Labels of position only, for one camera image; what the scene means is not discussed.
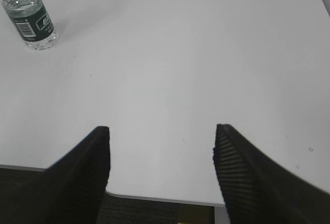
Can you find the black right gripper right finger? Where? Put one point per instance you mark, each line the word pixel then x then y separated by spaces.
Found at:
pixel 256 189

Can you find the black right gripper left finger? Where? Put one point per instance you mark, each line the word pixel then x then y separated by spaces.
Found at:
pixel 70 191

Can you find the clear water bottle green label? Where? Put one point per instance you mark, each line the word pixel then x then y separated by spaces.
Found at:
pixel 32 22

